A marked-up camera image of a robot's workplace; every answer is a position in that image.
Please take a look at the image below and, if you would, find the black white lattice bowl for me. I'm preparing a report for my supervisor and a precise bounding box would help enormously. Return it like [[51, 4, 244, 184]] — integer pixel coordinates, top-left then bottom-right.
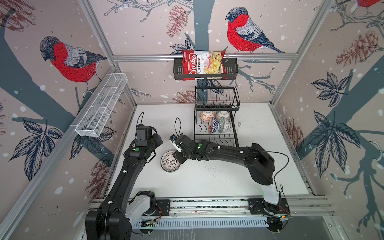
[[161, 151, 181, 173]]

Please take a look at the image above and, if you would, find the red blue patterned bowl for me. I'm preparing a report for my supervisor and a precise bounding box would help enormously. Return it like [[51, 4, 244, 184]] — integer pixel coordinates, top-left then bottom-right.
[[209, 117, 220, 134]]

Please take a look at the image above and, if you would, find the orange floral bowl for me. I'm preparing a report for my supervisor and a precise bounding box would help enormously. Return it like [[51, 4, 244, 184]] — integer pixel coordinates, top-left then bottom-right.
[[200, 111, 215, 122]]

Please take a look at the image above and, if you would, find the green patterned bowl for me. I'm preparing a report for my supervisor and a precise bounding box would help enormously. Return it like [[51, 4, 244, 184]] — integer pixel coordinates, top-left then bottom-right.
[[219, 117, 230, 134]]

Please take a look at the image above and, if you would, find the pink striped bowl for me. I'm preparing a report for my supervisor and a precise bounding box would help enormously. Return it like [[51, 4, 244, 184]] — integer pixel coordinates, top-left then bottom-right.
[[215, 111, 230, 121]]

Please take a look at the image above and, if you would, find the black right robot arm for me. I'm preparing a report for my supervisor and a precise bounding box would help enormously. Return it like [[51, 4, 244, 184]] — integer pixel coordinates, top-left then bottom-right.
[[170, 134, 281, 207]]

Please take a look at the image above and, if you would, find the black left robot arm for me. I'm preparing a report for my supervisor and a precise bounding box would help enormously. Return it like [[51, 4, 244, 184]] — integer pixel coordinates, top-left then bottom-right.
[[85, 124, 163, 240]]

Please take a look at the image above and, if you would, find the red cassava chips bag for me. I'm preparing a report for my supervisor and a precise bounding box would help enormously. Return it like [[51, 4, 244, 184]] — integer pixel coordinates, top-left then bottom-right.
[[183, 50, 227, 75]]

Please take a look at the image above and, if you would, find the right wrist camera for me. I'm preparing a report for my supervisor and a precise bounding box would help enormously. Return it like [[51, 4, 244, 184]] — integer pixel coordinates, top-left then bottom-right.
[[171, 141, 182, 153]]

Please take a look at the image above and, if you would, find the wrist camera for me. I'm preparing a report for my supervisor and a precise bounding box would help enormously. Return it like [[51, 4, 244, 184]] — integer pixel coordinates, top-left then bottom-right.
[[136, 124, 157, 141], [171, 141, 182, 153]]

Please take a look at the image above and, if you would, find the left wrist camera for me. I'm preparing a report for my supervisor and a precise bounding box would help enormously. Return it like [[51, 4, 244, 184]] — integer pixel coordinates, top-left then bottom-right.
[[136, 124, 157, 141]]

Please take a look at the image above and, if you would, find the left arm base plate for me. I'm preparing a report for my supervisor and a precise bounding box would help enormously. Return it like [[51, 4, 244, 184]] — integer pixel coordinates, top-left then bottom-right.
[[142, 199, 171, 218]]

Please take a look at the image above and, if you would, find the black wire dish rack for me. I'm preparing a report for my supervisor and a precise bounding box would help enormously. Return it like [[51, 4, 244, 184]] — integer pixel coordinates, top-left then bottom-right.
[[194, 87, 240, 147]]

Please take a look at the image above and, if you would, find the white mesh wall shelf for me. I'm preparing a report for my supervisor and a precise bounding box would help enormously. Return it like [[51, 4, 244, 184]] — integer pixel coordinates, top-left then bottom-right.
[[75, 73, 128, 137]]

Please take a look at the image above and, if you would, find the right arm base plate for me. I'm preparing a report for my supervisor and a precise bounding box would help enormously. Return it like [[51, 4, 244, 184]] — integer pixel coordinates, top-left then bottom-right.
[[248, 198, 291, 216]]

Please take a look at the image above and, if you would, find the black wall basket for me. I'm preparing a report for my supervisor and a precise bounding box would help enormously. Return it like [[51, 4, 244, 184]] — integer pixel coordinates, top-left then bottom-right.
[[173, 58, 239, 81]]

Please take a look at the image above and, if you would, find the aluminium mounting rail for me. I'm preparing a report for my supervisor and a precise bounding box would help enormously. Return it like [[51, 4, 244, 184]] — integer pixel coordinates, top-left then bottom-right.
[[85, 195, 332, 218]]

